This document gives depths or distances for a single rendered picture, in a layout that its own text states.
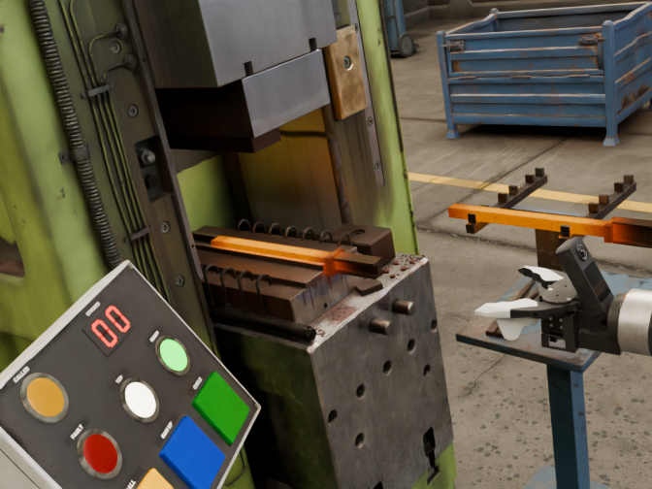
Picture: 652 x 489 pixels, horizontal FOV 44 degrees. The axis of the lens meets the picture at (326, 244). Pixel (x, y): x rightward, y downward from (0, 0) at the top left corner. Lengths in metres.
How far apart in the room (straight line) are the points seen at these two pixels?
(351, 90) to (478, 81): 3.77
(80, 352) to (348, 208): 0.88
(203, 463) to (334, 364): 0.47
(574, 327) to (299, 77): 0.59
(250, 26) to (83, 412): 0.65
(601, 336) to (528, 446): 1.38
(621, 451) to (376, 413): 1.15
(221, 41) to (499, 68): 4.18
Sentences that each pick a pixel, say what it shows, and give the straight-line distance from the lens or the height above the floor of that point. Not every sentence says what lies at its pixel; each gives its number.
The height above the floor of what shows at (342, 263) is 1.00.
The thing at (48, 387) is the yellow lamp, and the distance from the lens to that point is 0.92.
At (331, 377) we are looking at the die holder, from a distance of 1.43.
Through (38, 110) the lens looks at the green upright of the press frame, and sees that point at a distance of 1.23.
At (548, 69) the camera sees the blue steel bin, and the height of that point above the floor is 0.45.
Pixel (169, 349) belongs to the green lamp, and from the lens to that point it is 1.07.
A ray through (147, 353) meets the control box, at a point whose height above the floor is 1.11.
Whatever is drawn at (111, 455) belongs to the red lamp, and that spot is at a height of 1.08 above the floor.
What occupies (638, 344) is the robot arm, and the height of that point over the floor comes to 0.97.
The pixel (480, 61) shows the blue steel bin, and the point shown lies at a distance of 5.40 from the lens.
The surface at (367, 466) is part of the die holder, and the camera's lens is 1.58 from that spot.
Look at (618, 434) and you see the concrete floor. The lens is 2.63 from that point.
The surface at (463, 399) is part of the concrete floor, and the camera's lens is 2.81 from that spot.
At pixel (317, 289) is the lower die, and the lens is 1.45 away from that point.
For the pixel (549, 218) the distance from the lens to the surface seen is 1.65.
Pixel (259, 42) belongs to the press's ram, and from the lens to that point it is 1.31.
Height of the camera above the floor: 1.58
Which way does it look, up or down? 22 degrees down
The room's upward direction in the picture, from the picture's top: 11 degrees counter-clockwise
